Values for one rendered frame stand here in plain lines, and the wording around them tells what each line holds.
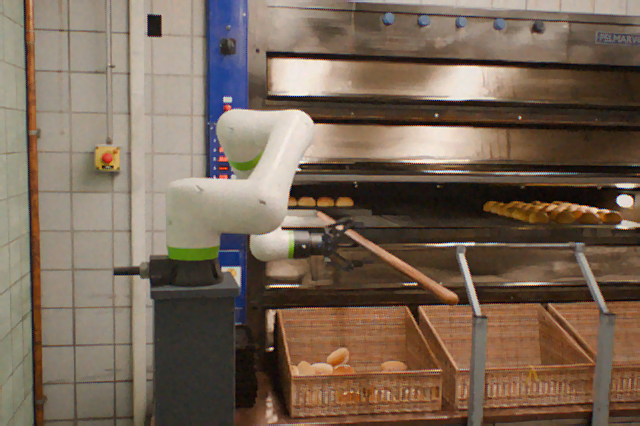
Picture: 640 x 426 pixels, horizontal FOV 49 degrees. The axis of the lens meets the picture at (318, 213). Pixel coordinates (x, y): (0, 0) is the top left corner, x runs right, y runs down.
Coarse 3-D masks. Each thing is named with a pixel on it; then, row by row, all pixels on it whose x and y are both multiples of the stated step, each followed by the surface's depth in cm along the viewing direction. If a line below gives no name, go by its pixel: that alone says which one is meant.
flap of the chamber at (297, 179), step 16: (304, 176) 270; (320, 176) 271; (336, 176) 272; (352, 176) 273; (368, 176) 274; (384, 176) 275; (400, 176) 277; (416, 176) 278; (432, 176) 279; (448, 176) 280
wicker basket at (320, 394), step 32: (288, 320) 286; (320, 320) 288; (352, 320) 290; (288, 352) 284; (320, 352) 286; (352, 352) 288; (384, 352) 290; (416, 352) 279; (288, 384) 250; (320, 384) 275; (352, 384) 246; (384, 384) 248; (416, 384) 249; (320, 416) 245
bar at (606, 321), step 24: (480, 312) 243; (600, 312) 250; (480, 336) 240; (600, 336) 250; (480, 360) 241; (600, 360) 250; (480, 384) 242; (600, 384) 250; (480, 408) 243; (600, 408) 251
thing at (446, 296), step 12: (324, 216) 310; (336, 228) 283; (360, 240) 244; (372, 252) 227; (384, 252) 216; (396, 264) 200; (408, 276) 189; (420, 276) 181; (432, 288) 170; (444, 288) 166; (444, 300) 162; (456, 300) 161
